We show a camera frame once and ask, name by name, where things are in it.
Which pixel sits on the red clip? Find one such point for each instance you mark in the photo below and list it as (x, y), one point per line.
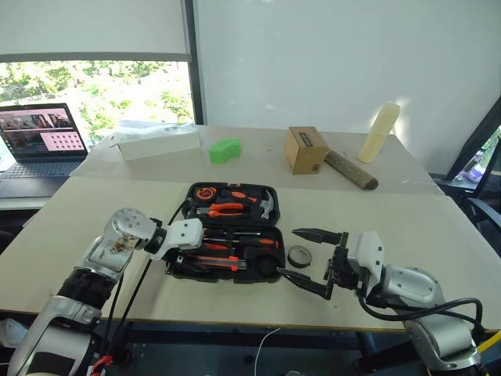
(102, 360)

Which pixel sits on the orange voltage tester pen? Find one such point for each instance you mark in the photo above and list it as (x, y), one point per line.
(215, 246)

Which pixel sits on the orange black tape measure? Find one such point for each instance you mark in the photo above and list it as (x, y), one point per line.
(203, 194)

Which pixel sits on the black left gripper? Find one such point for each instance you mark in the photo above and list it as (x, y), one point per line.
(175, 262)

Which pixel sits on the green foam block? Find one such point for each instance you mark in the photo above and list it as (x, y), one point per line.
(225, 150)

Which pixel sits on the white roller blind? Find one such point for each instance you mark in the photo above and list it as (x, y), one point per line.
(94, 27)

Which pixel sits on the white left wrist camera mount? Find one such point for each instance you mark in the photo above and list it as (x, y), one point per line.
(184, 231)

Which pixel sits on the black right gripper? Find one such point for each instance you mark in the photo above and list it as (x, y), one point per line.
(342, 270)

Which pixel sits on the black window post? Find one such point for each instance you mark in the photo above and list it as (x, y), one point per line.
(194, 78)

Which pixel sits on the cream plastic cylinder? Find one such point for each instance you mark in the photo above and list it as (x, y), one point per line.
(377, 133)

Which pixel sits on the black slanted frame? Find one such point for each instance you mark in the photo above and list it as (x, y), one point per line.
(473, 141)

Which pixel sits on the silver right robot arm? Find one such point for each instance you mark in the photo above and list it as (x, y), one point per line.
(415, 286)

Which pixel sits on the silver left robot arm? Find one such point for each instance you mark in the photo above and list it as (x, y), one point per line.
(125, 225)

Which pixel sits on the dark table frame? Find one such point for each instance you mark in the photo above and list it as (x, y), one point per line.
(195, 337)

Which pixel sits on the brown rough cylinder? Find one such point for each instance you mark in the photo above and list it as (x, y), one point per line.
(350, 170)

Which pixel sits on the brown cardboard box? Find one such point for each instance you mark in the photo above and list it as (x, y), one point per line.
(303, 156)

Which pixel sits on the black orange screwdriver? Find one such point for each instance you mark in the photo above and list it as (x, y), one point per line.
(262, 243)

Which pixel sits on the steel claw hammer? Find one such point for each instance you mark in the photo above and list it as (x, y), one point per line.
(268, 203)

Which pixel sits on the orange black utility knife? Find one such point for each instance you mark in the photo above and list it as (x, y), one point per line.
(219, 261)

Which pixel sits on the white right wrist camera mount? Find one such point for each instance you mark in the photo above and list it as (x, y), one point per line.
(368, 250)

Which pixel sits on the black chair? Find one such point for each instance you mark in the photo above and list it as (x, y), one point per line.
(485, 211)

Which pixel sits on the black tape roll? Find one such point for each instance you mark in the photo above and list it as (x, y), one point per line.
(299, 266)

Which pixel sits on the flat white box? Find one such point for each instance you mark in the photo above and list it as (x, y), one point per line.
(156, 149)

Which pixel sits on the open laptop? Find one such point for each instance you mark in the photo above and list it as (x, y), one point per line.
(39, 129)

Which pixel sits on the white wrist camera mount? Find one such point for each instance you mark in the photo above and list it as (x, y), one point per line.
(368, 250)
(184, 231)

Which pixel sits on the black plastic tool case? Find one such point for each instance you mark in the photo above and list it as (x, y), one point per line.
(270, 276)

